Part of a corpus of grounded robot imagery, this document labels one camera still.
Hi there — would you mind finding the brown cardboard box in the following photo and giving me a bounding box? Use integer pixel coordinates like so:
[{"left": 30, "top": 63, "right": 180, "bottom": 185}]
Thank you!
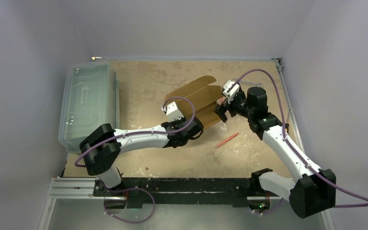
[{"left": 165, "top": 75, "right": 222, "bottom": 129}]

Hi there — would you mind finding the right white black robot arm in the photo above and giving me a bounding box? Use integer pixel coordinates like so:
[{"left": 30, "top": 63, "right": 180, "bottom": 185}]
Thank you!
[{"left": 215, "top": 81, "right": 336, "bottom": 219}]

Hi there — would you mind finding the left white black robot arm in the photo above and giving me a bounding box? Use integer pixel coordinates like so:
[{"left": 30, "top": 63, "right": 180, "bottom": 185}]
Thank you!
[{"left": 74, "top": 117, "right": 204, "bottom": 196}]

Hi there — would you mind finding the silver open-end wrench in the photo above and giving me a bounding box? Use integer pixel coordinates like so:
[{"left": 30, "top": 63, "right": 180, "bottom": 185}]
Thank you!
[{"left": 239, "top": 80, "right": 263, "bottom": 88}]

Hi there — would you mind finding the clear plastic storage bin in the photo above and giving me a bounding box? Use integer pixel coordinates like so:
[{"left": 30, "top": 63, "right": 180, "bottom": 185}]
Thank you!
[{"left": 58, "top": 60, "right": 120, "bottom": 155}]

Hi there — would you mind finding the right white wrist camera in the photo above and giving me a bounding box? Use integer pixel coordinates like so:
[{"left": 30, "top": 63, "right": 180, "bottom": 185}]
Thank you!
[{"left": 222, "top": 80, "right": 241, "bottom": 104}]

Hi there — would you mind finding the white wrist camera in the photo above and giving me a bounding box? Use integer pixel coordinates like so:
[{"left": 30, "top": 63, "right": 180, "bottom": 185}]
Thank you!
[
  {"left": 222, "top": 80, "right": 241, "bottom": 104},
  {"left": 161, "top": 101, "right": 184, "bottom": 122}
]

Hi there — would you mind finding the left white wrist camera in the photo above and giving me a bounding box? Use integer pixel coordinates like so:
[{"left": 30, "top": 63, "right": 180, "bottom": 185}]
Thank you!
[{"left": 161, "top": 101, "right": 184, "bottom": 122}]

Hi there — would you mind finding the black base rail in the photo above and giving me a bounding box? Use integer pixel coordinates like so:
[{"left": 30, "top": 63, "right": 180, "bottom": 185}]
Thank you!
[{"left": 93, "top": 177, "right": 277, "bottom": 212}]

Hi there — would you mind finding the aluminium frame rail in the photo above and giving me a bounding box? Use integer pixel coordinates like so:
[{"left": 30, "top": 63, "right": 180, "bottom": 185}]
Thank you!
[{"left": 38, "top": 178, "right": 335, "bottom": 230}]

